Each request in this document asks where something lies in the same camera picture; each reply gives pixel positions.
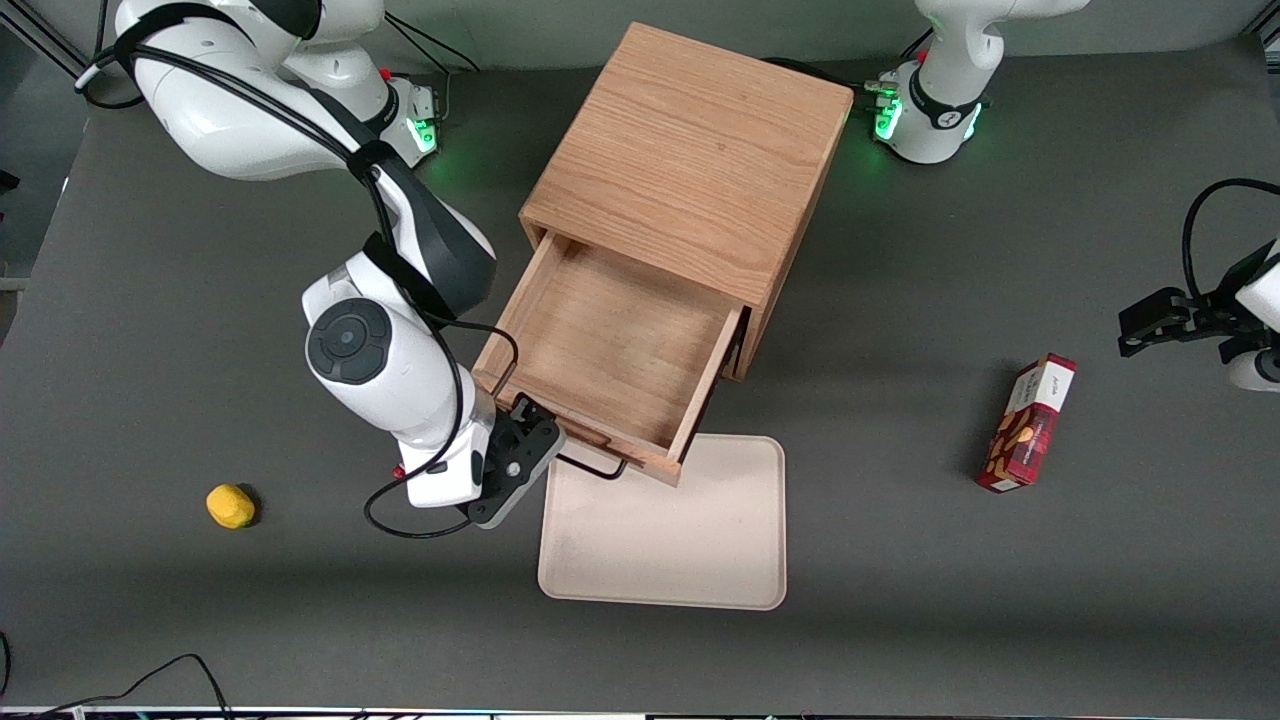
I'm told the red cookie box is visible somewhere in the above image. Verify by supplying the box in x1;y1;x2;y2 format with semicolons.
976;353;1078;493

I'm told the black metal drawer handle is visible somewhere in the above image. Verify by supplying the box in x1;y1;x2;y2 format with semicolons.
553;450;629;483

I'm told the thin black floor cable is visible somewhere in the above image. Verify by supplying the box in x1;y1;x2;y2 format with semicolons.
0;632;234;720

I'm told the beige plastic tray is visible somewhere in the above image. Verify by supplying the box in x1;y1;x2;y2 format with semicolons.
537;434;788;612

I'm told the black cable loop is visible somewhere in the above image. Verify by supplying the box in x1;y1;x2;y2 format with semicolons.
1181;178;1280;301

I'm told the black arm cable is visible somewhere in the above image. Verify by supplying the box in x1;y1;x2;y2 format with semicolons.
76;2;521;541

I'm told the yellow lemon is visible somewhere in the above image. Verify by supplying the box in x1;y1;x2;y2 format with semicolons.
206;484;257;530

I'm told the wooden drawer with tall front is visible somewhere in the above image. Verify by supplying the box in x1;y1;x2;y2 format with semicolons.
472;232;750;488

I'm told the black base cable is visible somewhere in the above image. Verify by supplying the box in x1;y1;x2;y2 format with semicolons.
762;56;883;85
378;14;482;77

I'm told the wooden drawer cabinet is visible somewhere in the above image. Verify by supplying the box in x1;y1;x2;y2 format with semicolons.
520;20;857;383

